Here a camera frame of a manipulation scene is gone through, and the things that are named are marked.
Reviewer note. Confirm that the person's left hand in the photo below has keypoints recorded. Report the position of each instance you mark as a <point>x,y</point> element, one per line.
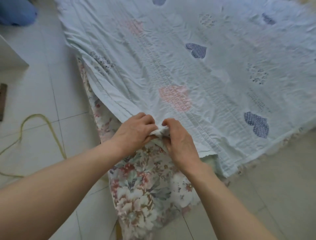
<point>134,134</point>

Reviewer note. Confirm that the person's right hand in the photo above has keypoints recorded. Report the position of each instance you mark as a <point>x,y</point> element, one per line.
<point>182,146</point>

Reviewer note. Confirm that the bed with floral sheet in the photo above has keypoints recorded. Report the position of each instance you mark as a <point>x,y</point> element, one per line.
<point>138,188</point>

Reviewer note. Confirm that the light blue quilt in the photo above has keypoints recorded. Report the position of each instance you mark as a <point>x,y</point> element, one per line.
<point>197,74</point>

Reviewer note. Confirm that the person's left forearm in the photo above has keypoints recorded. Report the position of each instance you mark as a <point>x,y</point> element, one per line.
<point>54,192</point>

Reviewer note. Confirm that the person's right forearm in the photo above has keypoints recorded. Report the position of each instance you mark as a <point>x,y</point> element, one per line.
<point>227,210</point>

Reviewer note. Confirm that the dark brown wooden piece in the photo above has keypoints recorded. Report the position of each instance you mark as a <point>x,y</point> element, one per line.
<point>3,101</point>

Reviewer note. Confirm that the white furniture corner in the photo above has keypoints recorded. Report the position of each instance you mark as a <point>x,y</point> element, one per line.
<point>11,56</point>

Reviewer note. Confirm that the blue rounded object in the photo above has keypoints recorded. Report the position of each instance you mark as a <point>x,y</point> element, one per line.
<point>17,12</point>

